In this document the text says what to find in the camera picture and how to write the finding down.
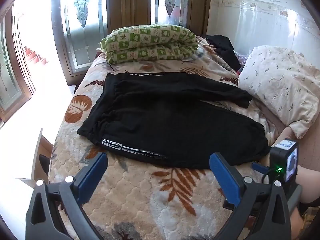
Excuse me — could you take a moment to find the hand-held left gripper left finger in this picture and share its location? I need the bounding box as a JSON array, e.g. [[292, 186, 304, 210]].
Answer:
[[25, 152, 108, 240]]

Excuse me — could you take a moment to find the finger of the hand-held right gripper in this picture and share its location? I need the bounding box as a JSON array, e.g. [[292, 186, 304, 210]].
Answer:
[[252, 162, 266, 175]]

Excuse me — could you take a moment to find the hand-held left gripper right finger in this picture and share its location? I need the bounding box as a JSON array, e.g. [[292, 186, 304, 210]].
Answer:
[[209, 152, 293, 240]]

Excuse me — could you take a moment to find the black sweatshirt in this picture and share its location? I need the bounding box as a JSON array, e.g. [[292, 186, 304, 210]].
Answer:
[[77, 72, 272, 169]]

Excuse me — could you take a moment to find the leaf print quilted blanket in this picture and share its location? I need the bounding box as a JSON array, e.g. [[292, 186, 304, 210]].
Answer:
[[47, 36, 283, 240]]

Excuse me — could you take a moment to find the white twig print pillow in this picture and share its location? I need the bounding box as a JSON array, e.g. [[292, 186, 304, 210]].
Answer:
[[237, 45, 320, 139]]

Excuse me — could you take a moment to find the multicoloured cloth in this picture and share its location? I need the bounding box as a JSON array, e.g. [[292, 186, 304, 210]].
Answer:
[[235, 51, 249, 74]]

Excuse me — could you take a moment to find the dark clothes pile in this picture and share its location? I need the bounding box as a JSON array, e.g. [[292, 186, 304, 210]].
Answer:
[[205, 34, 242, 72]]

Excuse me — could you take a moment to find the stained glass window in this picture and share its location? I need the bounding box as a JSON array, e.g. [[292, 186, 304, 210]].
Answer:
[[0, 12, 34, 122]]

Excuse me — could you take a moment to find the green checked folded quilt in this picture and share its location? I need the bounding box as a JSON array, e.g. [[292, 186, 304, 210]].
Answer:
[[100, 24, 199, 62]]

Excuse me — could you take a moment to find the stained glass door panel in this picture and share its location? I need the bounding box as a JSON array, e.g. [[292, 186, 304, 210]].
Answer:
[[154, 0, 193, 28], [51, 0, 108, 77]]

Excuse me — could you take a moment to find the brown wooden door frame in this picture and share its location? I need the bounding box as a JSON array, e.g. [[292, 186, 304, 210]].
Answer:
[[106, 0, 212, 37]]

